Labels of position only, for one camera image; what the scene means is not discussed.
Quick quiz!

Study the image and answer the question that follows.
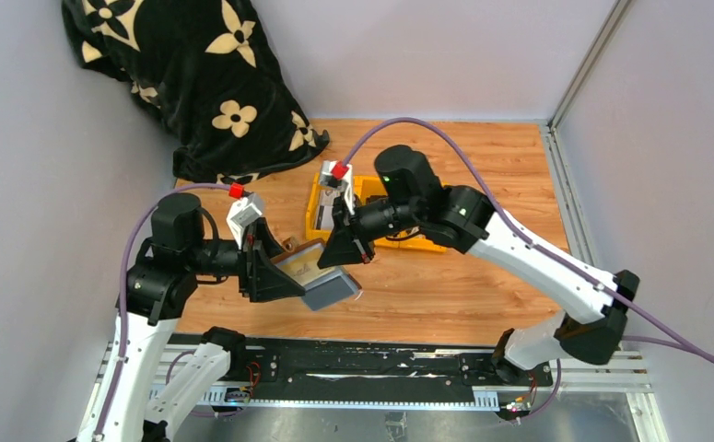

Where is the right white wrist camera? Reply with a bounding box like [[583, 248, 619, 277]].
[[319, 160, 355, 215]]

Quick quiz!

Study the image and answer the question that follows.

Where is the yellow bin left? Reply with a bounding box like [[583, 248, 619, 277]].
[[304, 173, 340, 240]]

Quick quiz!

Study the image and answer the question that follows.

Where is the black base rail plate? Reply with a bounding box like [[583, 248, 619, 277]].
[[222, 337, 553, 405]]

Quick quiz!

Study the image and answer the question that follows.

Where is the brown leather card holder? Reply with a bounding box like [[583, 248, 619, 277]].
[[271, 238, 363, 311]]

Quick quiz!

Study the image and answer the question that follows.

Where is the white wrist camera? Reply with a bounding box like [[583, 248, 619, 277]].
[[227, 192, 265, 248], [319, 160, 355, 215]]

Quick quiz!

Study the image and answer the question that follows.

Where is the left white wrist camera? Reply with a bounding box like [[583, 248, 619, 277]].
[[227, 192, 265, 248]]

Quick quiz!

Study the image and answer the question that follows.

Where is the yellow bin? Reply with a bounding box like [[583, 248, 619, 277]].
[[400, 237, 447, 253], [304, 173, 340, 240], [353, 176, 418, 248]]

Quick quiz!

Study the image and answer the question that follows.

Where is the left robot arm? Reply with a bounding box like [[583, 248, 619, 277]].
[[78, 186, 304, 441]]

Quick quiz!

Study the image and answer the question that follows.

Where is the black floral blanket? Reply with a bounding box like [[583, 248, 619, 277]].
[[61, 0, 330, 185]]

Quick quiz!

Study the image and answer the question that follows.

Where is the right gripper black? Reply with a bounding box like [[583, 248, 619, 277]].
[[318, 192, 422, 267]]

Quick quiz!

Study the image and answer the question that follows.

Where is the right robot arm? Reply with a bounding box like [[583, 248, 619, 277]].
[[318, 145, 639, 385]]

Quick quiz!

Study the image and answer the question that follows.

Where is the silver cards pile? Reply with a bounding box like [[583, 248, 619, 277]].
[[313, 189, 339, 231]]

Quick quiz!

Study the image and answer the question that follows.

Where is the aluminium frame post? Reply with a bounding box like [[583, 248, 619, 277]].
[[547, 0, 633, 132]]

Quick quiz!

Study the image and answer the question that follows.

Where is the purple cable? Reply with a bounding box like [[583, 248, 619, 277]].
[[331, 117, 714, 368], [91, 181, 248, 442]]

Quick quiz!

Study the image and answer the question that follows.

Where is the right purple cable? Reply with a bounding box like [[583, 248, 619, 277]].
[[331, 117, 714, 368]]

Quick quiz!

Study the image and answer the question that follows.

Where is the yellow bin right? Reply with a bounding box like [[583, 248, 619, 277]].
[[400, 237, 447, 253]]

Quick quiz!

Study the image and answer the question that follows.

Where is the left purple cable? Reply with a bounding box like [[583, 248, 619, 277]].
[[91, 181, 248, 442]]

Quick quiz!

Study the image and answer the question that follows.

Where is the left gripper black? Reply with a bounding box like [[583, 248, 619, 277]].
[[187, 215, 308, 299]]

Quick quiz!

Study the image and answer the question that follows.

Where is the yellow bin middle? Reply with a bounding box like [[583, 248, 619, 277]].
[[353, 176, 418, 248]]

